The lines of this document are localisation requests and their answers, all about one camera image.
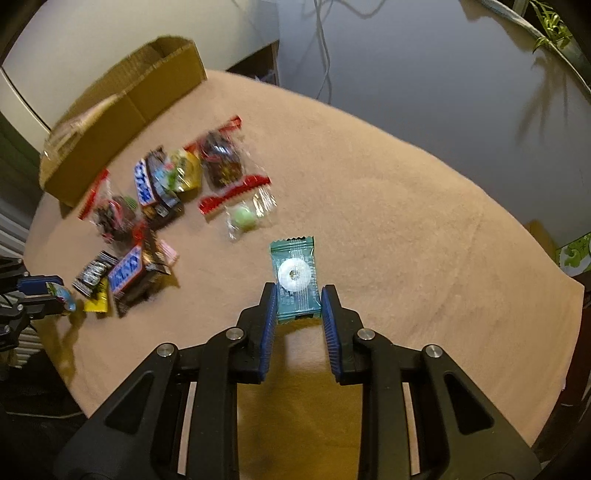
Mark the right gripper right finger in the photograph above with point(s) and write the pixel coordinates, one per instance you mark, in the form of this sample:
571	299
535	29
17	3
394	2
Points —
422	415

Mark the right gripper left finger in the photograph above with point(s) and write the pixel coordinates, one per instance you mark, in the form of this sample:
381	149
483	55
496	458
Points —
176	414

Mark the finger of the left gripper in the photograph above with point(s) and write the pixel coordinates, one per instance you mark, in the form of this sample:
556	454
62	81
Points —
35	285

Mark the green mint candy packet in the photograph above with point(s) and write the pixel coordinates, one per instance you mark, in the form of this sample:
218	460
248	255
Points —
296	278

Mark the red-edged dark snack bag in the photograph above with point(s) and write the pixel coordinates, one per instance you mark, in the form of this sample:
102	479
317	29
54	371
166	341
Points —
228	168

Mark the black patterned candy packet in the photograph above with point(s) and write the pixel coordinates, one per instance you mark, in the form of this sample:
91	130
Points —
88	280

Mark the yellow candy packet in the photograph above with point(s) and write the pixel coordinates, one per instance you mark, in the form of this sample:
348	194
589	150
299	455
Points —
100	302

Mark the blue Snickers bar lower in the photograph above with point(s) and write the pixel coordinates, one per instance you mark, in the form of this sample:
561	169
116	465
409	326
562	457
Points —
139	274

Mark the blue snickers bar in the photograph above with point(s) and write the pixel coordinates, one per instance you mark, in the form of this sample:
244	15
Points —
159	204
139	274

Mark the blue Snickers bar upper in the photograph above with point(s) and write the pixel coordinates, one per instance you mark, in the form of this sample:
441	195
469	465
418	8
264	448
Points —
159	204

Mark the brown cardboard box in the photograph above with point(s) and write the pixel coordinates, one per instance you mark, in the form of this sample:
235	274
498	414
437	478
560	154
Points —
114	110

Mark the gold round candy packet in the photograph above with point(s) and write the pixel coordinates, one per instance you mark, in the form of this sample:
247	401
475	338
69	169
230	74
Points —
183	171

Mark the green candy clear wrapper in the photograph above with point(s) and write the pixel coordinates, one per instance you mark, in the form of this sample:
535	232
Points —
256	209

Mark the grey stone ledge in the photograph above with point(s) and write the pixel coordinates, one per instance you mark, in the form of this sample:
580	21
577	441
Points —
542	41

